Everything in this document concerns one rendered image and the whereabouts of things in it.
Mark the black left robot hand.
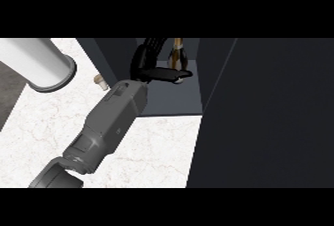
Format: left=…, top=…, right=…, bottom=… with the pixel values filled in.
left=129, top=37, right=195, bottom=84

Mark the dark grey cabinet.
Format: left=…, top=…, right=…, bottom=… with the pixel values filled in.
left=75, top=37, right=239, bottom=118

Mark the dark grey cabinet door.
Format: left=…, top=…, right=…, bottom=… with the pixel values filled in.
left=185, top=37, right=334, bottom=189

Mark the small beige object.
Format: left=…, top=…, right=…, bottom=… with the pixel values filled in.
left=93, top=73, right=111, bottom=91

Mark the white cylinder with grey rim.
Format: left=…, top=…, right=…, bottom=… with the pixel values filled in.
left=0, top=37, right=78, bottom=94

